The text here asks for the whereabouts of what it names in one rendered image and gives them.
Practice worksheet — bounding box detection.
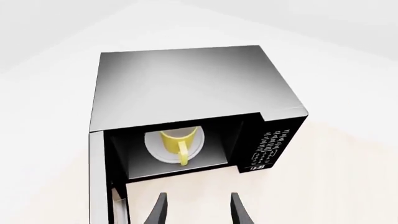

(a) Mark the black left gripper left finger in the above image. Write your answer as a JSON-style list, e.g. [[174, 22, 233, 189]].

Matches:
[[145, 192, 168, 224]]

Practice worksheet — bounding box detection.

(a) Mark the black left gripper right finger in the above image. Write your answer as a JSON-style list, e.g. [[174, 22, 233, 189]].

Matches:
[[230, 192, 256, 224]]

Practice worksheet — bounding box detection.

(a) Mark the microwave oven door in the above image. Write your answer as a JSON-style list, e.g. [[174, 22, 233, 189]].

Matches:
[[88, 130, 131, 224]]

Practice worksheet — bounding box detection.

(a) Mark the yellow and white mug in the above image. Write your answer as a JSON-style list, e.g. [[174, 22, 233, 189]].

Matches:
[[159, 125, 199, 167]]

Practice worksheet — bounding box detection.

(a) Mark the white round microwave plate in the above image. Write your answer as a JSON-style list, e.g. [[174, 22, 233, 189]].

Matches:
[[144, 125, 205, 164]]

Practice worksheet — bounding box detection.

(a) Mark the black microwave oven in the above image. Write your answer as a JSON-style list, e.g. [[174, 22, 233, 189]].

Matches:
[[88, 45, 309, 184]]

